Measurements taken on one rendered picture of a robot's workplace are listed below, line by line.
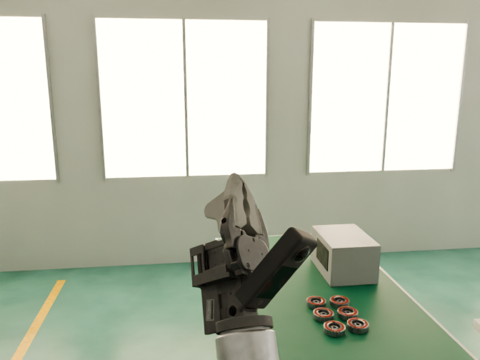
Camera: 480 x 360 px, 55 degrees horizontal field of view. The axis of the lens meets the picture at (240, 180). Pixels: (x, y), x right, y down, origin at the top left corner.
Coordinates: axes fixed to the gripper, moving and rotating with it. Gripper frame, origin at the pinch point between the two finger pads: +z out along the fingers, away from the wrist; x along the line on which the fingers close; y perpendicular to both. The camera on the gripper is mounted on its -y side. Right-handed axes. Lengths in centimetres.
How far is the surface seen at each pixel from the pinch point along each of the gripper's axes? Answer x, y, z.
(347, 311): 199, 73, 7
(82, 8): 151, 258, 328
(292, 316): 181, 98, 9
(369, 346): 182, 58, -13
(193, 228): 320, 283, 144
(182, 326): 247, 241, 30
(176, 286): 288, 284, 76
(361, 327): 187, 62, -3
